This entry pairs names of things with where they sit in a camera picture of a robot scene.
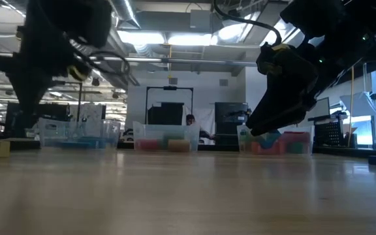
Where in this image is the black monitor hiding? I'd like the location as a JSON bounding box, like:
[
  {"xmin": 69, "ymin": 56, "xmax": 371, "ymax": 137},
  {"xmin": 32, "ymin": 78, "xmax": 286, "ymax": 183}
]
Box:
[{"xmin": 4, "ymin": 101, "xmax": 72, "ymax": 138}]

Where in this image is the white board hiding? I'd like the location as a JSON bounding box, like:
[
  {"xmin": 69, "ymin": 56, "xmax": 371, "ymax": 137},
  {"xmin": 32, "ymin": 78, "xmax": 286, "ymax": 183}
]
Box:
[{"xmin": 306, "ymin": 96, "xmax": 332, "ymax": 122}]

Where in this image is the grey ceiling box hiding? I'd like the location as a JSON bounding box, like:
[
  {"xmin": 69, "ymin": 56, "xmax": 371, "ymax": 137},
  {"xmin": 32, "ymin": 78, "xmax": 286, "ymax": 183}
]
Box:
[{"xmin": 189, "ymin": 8, "xmax": 216, "ymax": 33}]

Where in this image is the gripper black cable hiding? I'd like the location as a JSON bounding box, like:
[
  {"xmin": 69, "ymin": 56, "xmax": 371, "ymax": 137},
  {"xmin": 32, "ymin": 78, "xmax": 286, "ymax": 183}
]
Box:
[
  {"xmin": 72, "ymin": 50, "xmax": 131, "ymax": 78},
  {"xmin": 212, "ymin": 0, "xmax": 283, "ymax": 46}
]

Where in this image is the yellow cylinder block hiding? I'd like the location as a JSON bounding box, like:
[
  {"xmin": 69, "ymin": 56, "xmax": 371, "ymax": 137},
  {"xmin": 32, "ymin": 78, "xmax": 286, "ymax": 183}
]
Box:
[{"xmin": 167, "ymin": 139, "xmax": 192, "ymax": 153}]

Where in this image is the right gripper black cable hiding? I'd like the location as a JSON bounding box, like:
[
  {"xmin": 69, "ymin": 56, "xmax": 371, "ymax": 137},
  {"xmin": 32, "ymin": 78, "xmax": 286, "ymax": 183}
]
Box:
[{"xmin": 212, "ymin": 0, "xmax": 283, "ymax": 46}]

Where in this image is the long grey ceiling pipe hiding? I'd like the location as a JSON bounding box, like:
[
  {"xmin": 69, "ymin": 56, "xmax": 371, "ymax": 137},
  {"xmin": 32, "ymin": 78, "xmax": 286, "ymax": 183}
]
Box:
[{"xmin": 0, "ymin": 51, "xmax": 258, "ymax": 69}]

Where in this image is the black cabinet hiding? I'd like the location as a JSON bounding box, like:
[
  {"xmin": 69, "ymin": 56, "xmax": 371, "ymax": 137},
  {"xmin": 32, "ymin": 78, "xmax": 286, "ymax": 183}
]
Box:
[{"xmin": 213, "ymin": 101, "xmax": 252, "ymax": 146}]

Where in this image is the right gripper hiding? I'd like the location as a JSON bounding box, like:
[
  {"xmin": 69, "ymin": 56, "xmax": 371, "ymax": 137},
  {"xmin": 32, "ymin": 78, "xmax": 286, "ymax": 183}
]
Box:
[{"xmin": 245, "ymin": 43, "xmax": 319, "ymax": 137}]

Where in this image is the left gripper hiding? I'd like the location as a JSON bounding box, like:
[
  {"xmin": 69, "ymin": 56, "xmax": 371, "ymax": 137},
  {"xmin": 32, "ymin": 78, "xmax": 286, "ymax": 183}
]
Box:
[{"xmin": 0, "ymin": 31, "xmax": 93, "ymax": 137}]

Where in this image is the red round-notch block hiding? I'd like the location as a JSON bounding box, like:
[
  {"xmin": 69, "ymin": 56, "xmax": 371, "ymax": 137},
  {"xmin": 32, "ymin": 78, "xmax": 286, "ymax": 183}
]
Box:
[{"xmin": 281, "ymin": 131, "xmax": 311, "ymax": 145}]

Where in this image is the ceiling light panel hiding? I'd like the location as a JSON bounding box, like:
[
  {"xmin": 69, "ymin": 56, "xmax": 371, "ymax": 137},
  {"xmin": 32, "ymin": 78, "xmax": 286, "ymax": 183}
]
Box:
[
  {"xmin": 166, "ymin": 32, "xmax": 213, "ymax": 47},
  {"xmin": 117, "ymin": 29, "xmax": 166, "ymax": 46}
]

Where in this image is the person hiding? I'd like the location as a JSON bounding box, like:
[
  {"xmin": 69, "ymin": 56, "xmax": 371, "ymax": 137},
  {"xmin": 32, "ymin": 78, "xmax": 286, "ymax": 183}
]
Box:
[{"xmin": 185, "ymin": 114, "xmax": 216, "ymax": 141}]

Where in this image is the yellow power cable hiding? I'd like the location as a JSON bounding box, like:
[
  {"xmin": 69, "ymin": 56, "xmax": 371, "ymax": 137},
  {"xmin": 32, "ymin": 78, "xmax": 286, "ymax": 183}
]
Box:
[{"xmin": 347, "ymin": 67, "xmax": 356, "ymax": 148}]

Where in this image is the black screen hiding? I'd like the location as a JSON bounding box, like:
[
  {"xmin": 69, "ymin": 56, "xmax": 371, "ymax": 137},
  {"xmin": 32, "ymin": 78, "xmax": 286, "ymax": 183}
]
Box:
[{"xmin": 146, "ymin": 101, "xmax": 185, "ymax": 127}]

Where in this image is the red cylinder block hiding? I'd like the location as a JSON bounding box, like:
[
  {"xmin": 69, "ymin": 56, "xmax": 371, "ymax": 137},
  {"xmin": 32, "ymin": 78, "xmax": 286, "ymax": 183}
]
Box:
[{"xmin": 136, "ymin": 139, "xmax": 162, "ymax": 152}]

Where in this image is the white printed sheet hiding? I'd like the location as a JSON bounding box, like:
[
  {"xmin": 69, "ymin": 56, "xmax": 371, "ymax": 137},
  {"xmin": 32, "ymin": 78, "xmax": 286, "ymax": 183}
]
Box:
[{"xmin": 69, "ymin": 103, "xmax": 108, "ymax": 132}]

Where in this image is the blue long block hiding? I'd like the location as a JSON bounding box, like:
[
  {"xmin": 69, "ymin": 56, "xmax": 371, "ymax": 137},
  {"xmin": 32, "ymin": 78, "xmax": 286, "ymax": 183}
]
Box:
[{"xmin": 59, "ymin": 141, "xmax": 84, "ymax": 150}]

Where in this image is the black gantry frame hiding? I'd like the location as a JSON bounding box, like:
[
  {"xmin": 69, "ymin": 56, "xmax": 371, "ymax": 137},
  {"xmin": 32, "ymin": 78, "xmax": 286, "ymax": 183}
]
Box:
[
  {"xmin": 52, "ymin": 80, "xmax": 84, "ymax": 123},
  {"xmin": 144, "ymin": 86, "xmax": 195, "ymax": 126}
]

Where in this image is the black pegboard cart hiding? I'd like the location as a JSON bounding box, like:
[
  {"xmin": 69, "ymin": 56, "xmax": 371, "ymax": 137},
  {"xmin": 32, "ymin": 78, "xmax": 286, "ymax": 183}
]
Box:
[{"xmin": 313, "ymin": 110, "xmax": 359, "ymax": 156}]

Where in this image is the clear plastic bin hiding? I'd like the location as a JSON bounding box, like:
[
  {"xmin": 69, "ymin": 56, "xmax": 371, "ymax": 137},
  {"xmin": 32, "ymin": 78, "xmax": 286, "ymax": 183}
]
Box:
[
  {"xmin": 236, "ymin": 123, "xmax": 317, "ymax": 155},
  {"xmin": 133, "ymin": 121, "xmax": 201, "ymax": 153},
  {"xmin": 39, "ymin": 117, "xmax": 122, "ymax": 149}
]

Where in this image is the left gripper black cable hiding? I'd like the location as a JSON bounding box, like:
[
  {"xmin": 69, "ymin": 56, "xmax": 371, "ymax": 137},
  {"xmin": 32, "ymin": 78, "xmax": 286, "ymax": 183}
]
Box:
[{"xmin": 72, "ymin": 50, "xmax": 131, "ymax": 78}]

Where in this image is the white hanging cloth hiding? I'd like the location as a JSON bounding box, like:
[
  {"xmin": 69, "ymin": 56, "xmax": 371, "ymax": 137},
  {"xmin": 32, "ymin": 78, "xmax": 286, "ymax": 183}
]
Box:
[{"xmin": 338, "ymin": 90, "xmax": 376, "ymax": 118}]

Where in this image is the green arch block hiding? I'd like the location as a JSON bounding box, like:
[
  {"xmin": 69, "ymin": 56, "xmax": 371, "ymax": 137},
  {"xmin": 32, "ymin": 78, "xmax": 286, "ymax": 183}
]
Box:
[{"xmin": 287, "ymin": 142, "xmax": 309, "ymax": 155}]

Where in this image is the lime block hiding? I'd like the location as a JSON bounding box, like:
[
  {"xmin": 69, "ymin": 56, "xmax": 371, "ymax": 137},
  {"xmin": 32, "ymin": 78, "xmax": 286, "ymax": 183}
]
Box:
[{"xmin": 240, "ymin": 131, "xmax": 259, "ymax": 145}]

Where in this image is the green cylinder block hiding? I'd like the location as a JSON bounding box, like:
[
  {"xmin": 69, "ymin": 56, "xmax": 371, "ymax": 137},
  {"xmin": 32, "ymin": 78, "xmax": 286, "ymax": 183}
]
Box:
[{"xmin": 162, "ymin": 130, "xmax": 186, "ymax": 144}]

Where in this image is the shiny round duct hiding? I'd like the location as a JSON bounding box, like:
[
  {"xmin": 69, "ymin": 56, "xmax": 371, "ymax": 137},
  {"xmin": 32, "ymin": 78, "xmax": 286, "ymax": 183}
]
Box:
[{"xmin": 110, "ymin": 0, "xmax": 142, "ymax": 30}]

